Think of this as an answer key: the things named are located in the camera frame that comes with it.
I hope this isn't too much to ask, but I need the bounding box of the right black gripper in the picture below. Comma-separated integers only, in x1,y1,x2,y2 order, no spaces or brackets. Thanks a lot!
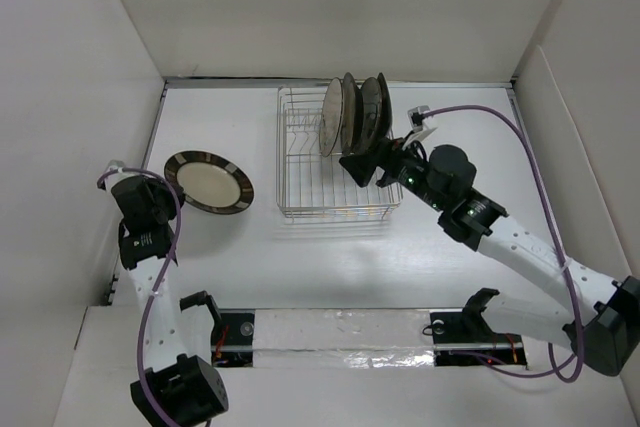
338,131,447,213

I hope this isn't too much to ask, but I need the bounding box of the dark floral rectangular plate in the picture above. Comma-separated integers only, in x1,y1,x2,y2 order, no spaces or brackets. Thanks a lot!
371,72,392,147

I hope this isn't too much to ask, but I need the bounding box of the metal rimmed round plate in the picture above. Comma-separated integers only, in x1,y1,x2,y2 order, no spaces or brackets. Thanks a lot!
341,72,363,155

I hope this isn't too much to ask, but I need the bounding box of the cream plate with tree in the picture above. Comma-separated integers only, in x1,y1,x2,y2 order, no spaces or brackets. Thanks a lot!
319,78,343,157

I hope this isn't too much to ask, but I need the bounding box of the grey deer round plate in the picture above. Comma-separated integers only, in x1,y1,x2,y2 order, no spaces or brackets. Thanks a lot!
353,77,382,154

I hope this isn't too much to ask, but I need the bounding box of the cream plate checkered rim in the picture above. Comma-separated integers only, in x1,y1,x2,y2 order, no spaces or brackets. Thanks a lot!
163,150,255,215

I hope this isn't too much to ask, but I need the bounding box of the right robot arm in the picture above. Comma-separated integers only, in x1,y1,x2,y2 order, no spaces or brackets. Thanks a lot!
339,138,639,377

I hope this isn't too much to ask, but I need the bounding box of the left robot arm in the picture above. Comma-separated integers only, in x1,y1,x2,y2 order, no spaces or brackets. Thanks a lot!
99,166,229,426

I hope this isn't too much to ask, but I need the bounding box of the wire dish rack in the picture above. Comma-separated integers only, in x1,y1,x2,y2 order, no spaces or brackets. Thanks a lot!
276,86,403,223

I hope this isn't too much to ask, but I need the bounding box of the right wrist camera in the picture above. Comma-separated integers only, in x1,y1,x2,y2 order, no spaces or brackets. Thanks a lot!
402,105,438,150

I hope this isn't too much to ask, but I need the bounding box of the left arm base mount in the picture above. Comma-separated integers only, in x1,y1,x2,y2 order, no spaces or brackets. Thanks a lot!
211,309,255,368

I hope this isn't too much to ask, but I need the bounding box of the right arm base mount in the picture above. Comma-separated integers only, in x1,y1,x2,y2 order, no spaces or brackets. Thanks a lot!
422,310,528,367

